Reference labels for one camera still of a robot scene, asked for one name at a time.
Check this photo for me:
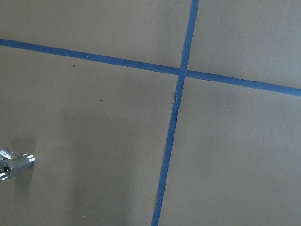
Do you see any brown paper table cover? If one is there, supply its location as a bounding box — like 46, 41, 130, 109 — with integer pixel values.
0, 0, 301, 226

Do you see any chrome metal pipe fitting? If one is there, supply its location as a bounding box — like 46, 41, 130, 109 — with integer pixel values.
0, 148, 36, 181

